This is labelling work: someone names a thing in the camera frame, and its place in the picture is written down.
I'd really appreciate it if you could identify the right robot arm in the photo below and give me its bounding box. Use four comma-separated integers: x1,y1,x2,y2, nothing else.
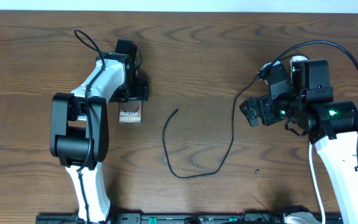
239,56,358,223

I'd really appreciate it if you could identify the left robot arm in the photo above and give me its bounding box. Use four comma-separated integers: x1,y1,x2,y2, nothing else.
50,39,149,223

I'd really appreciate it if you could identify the white power strip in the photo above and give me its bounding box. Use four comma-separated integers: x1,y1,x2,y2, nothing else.
290,55,308,63

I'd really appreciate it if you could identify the white power strip cord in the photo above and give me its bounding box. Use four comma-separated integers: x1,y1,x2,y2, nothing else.
308,144,326,224

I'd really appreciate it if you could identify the black charger cable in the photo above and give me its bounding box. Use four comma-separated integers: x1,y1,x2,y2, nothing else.
162,53,309,180

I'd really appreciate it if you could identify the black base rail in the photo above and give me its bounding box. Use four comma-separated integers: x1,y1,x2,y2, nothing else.
35,205,344,224

